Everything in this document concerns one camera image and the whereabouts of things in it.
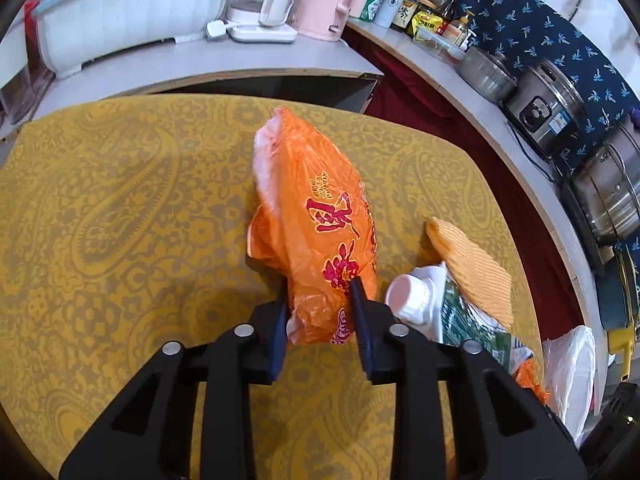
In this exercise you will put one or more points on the white plastic dish rack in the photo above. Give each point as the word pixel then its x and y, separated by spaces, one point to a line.
pixel 125 15

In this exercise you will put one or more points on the pump bottle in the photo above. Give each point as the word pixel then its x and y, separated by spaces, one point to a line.
pixel 457 32

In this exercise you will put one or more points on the orange ribbed cloth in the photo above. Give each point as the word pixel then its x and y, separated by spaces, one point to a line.
pixel 470 270

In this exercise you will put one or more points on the yellow patterned tablecloth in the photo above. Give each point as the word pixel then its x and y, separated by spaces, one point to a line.
pixel 125 210

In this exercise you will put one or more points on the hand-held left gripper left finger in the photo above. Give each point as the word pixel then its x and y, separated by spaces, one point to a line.
pixel 277 345

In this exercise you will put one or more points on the dark sauce bottle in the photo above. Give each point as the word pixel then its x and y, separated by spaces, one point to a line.
pixel 405 10

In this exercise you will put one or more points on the blue leaf-print cloth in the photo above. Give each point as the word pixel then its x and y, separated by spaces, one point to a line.
pixel 540 25

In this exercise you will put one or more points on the yellow electric pot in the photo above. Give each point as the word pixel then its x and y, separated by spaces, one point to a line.
pixel 622 355

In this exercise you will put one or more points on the black induction cooker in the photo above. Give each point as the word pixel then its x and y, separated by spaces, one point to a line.
pixel 582 230

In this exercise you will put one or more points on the white plastic bag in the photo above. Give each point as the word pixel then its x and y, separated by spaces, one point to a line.
pixel 575 375

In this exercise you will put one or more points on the red-orange plastic bag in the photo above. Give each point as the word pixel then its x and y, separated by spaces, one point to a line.
pixel 530 375

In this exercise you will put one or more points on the white bottle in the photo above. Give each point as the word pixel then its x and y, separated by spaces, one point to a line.
pixel 390 2

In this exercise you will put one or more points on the white power plug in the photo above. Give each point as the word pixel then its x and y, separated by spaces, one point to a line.
pixel 217 30

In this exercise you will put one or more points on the orange printed plastic bag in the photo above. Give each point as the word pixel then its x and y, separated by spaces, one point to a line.
pixel 310 200

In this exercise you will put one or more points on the steel rice cooker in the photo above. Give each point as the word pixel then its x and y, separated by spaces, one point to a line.
pixel 545 110

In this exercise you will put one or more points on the small steel pot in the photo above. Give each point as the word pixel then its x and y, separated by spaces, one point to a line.
pixel 487 75

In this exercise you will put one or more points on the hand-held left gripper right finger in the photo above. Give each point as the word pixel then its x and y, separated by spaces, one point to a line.
pixel 361 330

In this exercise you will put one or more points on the large steel steamer pot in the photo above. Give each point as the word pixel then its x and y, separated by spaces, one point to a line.
pixel 610 190

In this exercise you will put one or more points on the green and white carton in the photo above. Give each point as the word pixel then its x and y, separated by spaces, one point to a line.
pixel 450 310

